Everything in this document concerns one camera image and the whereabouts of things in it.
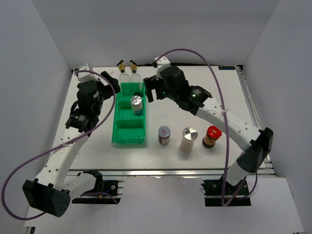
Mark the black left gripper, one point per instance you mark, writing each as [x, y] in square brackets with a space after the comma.
[109, 89]

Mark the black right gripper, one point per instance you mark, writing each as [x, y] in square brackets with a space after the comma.
[150, 84]

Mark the glass bottle with dark residue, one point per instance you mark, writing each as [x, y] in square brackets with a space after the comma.
[136, 84]

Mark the clear glass oil bottle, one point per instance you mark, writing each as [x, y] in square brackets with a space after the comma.
[124, 78]

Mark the blue label salt jar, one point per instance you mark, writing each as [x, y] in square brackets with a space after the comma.
[136, 105]

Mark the white powder jar silver lid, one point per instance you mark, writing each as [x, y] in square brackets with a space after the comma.
[189, 136]

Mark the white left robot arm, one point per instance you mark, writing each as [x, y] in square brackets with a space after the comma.
[49, 192]

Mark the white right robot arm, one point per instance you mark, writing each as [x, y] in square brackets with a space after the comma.
[254, 143]

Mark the green plastic divided bin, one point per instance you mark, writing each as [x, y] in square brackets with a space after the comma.
[128, 128]

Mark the small dark spice jar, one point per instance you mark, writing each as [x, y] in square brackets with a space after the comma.
[164, 133]

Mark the right table logo sticker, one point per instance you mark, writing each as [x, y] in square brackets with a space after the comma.
[227, 68]

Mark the red lid sauce jar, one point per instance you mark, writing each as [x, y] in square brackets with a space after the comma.
[212, 135]

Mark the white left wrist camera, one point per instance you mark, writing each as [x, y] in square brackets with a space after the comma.
[84, 74]

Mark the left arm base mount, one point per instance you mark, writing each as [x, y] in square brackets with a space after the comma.
[107, 192]

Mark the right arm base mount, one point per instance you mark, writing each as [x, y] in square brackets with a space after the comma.
[212, 193]

